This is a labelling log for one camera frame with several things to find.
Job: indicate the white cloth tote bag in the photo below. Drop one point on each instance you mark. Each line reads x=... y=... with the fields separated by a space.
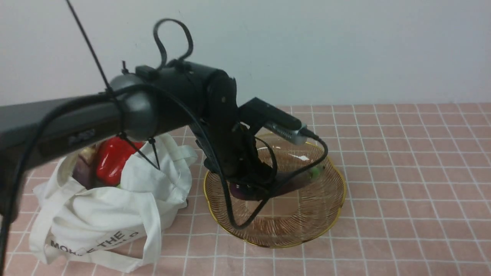
x=116 y=227

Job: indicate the red bell pepper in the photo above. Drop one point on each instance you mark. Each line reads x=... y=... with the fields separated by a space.
x=111 y=159

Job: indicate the gold-rimmed glass plate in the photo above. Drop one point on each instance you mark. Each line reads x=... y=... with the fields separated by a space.
x=289 y=219

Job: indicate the purple eggplant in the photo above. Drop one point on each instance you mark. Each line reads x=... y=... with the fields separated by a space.
x=291 y=182

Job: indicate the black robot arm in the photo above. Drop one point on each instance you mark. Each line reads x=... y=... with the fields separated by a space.
x=145 y=104

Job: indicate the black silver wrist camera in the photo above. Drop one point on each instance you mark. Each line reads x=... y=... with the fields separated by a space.
x=258 y=114

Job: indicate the pink checkered tablecloth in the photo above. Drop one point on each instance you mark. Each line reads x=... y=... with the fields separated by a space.
x=418 y=201

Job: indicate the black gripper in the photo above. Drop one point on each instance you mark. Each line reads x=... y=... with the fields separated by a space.
x=232 y=151

